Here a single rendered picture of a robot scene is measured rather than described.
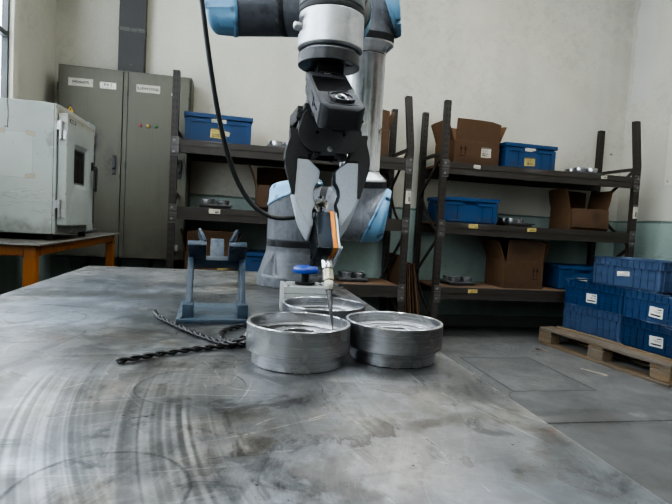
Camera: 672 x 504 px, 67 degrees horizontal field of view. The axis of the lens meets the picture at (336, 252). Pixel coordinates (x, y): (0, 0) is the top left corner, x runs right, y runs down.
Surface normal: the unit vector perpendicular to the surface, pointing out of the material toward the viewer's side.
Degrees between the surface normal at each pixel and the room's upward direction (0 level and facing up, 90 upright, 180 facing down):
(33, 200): 90
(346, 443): 0
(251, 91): 90
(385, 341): 90
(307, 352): 90
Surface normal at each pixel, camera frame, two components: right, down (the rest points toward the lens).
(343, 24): 0.34, 0.08
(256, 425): 0.06, -1.00
